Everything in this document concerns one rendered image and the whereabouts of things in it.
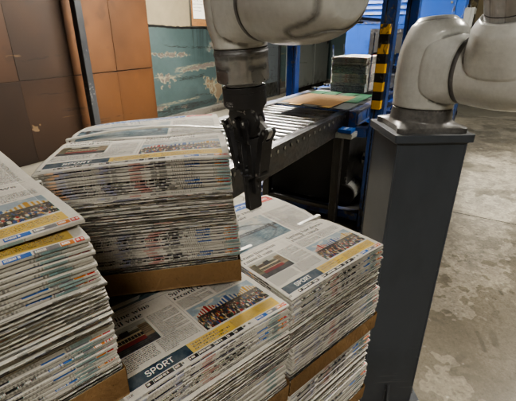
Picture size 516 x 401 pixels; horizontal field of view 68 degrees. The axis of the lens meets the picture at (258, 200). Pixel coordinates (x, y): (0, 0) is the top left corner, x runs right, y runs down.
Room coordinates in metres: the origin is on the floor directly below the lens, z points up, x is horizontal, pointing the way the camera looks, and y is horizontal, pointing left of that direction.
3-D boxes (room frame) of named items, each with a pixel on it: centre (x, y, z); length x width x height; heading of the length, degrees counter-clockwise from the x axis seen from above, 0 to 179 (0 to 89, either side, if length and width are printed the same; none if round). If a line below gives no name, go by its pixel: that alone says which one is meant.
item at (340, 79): (3.29, -0.80, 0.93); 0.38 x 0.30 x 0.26; 149
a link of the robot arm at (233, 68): (0.68, 0.03, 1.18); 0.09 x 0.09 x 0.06
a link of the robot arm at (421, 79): (1.04, -0.45, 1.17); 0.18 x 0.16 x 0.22; 35
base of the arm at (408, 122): (1.07, -0.44, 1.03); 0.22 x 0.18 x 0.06; 3
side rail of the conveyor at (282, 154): (1.80, -0.19, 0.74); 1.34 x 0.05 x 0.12; 149
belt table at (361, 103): (2.80, -0.50, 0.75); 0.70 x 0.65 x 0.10; 149
